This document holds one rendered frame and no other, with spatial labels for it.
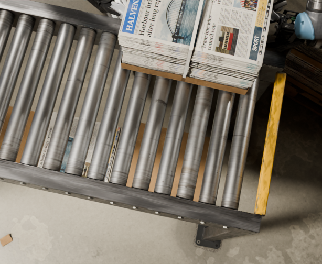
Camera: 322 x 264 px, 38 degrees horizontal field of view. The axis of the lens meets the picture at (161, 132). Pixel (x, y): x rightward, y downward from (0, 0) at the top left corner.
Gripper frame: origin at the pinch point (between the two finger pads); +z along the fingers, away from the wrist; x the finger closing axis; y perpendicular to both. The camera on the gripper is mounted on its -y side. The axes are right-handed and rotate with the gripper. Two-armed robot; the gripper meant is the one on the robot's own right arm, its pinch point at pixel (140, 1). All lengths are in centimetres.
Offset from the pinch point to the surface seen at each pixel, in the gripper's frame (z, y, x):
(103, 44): -7.8, 0.5, -17.1
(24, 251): -32, -79, -83
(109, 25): -7.3, 0.6, -10.4
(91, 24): -12.8, 0.6, -11.5
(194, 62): 19.8, 15.8, -23.4
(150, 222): 18, -79, -60
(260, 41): 34.9, 23.7, -17.3
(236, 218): 40, 1, -60
